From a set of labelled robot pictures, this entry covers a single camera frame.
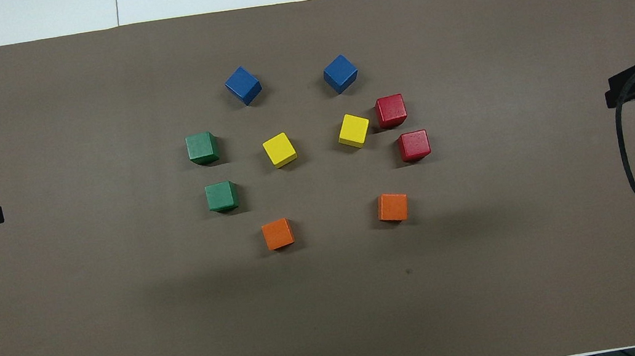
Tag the brown paper table mat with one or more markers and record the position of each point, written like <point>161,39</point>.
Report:
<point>336,312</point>

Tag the green wooden cube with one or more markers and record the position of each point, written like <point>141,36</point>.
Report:
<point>202,148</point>
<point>221,196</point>

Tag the orange wooden cube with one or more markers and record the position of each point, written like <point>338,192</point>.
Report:
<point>392,207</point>
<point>277,234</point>

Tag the blue wooden cube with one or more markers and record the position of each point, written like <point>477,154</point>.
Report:
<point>340,73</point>
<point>243,86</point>

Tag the yellow wooden cube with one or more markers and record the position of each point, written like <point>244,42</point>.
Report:
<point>279,150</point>
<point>353,130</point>

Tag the red wooden cube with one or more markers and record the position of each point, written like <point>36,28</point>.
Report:
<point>414,146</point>
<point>391,111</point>

